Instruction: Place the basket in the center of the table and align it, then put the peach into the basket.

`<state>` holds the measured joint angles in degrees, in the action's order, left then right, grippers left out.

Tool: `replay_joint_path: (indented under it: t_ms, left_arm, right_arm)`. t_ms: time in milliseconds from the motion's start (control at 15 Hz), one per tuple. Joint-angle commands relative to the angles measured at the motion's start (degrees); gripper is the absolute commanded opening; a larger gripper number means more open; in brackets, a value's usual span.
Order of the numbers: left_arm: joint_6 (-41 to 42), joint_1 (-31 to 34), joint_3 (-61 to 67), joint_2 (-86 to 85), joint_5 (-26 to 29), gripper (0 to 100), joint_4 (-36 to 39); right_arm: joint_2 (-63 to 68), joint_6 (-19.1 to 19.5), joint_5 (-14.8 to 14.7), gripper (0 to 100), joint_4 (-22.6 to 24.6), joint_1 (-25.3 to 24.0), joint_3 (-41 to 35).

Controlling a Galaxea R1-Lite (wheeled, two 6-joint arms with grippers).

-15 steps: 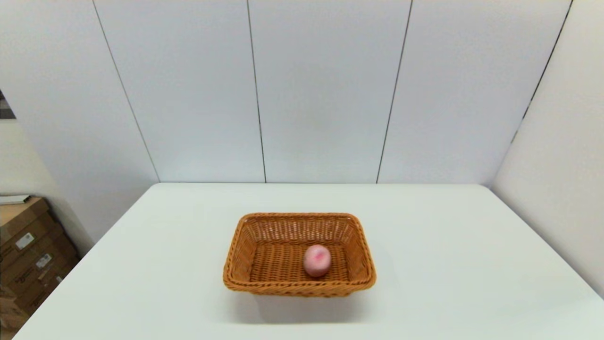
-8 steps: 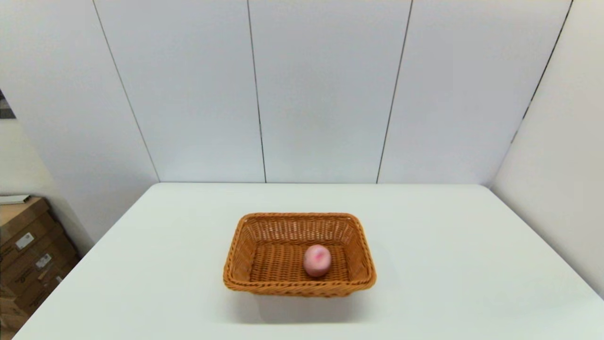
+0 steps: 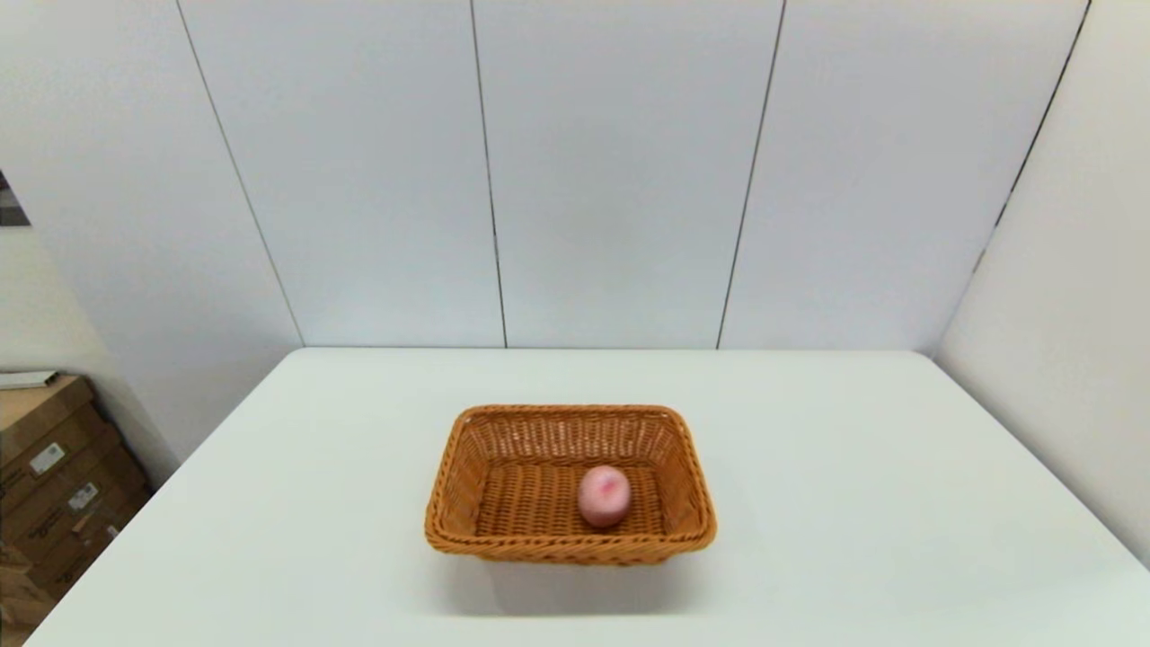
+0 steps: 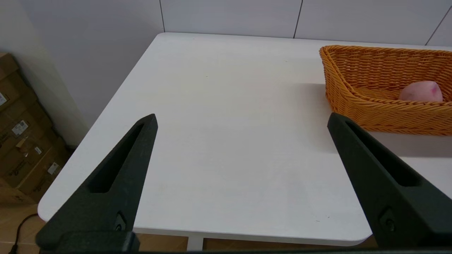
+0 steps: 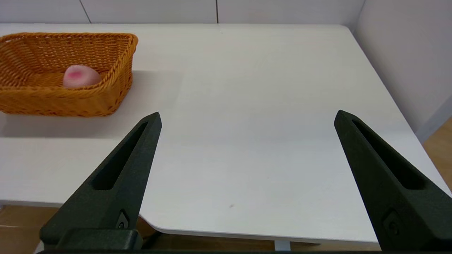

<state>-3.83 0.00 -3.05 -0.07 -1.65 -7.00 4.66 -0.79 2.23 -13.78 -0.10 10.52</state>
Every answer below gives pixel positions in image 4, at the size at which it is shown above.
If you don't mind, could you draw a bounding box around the brown cardboard box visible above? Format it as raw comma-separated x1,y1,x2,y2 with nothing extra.
0,139,72,203
0,52,37,117
0,101,55,161

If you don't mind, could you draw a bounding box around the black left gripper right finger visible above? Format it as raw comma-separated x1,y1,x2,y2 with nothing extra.
327,112,452,249

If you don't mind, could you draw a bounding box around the white table leg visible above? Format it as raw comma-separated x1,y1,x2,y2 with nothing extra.
187,235,204,252

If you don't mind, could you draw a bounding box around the orange wicker basket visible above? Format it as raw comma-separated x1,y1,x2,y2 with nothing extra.
319,45,452,136

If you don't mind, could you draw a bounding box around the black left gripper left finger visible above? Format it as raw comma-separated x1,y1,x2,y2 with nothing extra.
35,113,158,252

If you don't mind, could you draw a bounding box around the black floor cable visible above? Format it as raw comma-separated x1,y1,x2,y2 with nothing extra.
9,213,40,254

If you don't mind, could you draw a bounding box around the pink peach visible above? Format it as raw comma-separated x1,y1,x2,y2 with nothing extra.
398,80,444,103

